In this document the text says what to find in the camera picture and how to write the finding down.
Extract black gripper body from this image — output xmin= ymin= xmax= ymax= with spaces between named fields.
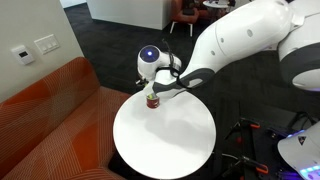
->
xmin=134 ymin=77 xmax=150 ymax=90

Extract red patterned mug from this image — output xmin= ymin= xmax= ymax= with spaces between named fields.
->
xmin=145 ymin=93 xmax=161 ymax=110

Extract white counter block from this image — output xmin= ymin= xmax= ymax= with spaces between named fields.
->
xmin=86 ymin=0 xmax=173 ymax=31

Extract orange chair white legs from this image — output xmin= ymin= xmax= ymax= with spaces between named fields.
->
xmin=169 ymin=0 xmax=203 ymax=38

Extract black bag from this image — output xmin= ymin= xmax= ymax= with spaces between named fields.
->
xmin=181 ymin=0 xmax=198 ymax=16

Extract orange patterned sofa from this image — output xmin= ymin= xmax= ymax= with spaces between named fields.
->
xmin=0 ymin=56 xmax=133 ymax=180

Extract small round white table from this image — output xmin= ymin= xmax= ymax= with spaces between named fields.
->
xmin=202 ymin=0 xmax=232 ymax=11

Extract black robot mounting stand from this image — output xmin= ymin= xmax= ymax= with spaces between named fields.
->
xmin=229 ymin=116 xmax=301 ymax=180

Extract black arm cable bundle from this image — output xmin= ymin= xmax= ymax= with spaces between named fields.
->
xmin=161 ymin=38 xmax=201 ymax=92

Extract white light switch plate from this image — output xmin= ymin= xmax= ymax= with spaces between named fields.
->
xmin=33 ymin=33 xmax=61 ymax=56

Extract black clamp orange handle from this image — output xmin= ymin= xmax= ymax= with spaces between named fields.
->
xmin=224 ymin=117 xmax=261 ymax=141
xmin=221 ymin=154 xmax=269 ymax=179

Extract white wall thermostat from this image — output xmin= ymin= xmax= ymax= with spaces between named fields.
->
xmin=10 ymin=44 xmax=36 ymax=66

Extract black looped cable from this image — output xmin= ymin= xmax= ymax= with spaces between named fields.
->
xmin=288 ymin=111 xmax=318 ymax=133

